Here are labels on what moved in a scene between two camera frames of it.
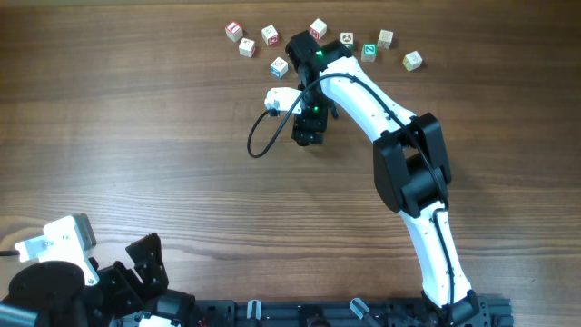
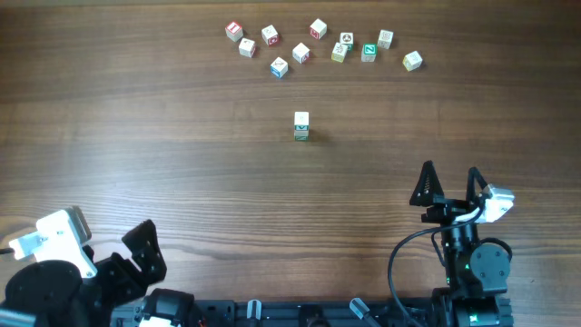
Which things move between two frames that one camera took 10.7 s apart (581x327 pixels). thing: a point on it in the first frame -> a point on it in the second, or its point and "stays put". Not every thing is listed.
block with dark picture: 347,39 stays put
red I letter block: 234,31 stays put
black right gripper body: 313,116 -> 446,211
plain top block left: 247,47 stays put
